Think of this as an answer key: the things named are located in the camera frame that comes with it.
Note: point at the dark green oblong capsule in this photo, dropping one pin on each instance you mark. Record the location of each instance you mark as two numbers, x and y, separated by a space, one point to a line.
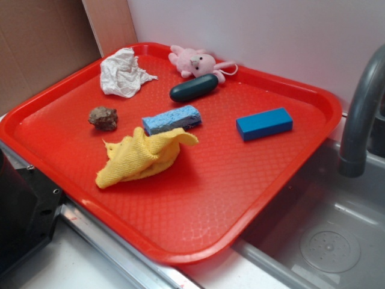
194 88

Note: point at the brown cardboard panel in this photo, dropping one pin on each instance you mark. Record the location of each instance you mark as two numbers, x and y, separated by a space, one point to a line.
42 42

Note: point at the metal rail strip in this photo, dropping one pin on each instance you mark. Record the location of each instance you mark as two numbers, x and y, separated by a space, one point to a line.
85 254

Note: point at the blue rectangular block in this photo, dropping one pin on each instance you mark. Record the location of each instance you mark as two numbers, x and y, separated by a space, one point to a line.
264 124

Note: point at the yellow cloth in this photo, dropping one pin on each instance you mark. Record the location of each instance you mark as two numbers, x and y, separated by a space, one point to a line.
140 156

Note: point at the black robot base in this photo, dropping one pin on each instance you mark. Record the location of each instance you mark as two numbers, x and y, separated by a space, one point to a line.
30 205

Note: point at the grey faucet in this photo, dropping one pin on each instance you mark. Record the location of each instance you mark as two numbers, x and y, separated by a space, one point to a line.
364 126

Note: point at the red plastic tray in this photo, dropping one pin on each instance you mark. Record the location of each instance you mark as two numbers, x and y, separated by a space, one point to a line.
214 189

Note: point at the grey sink basin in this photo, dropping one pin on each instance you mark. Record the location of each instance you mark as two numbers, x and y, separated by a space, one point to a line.
322 230

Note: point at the pink plush bunny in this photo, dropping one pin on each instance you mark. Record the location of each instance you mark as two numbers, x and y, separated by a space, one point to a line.
196 63

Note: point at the brown rock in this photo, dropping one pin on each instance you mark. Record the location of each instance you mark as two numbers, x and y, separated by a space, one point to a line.
103 118

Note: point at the light blue sponge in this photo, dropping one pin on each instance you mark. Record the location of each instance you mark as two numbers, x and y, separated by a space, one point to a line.
184 117

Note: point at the crumpled white paper towel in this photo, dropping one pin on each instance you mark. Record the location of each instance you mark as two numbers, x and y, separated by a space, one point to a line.
121 75

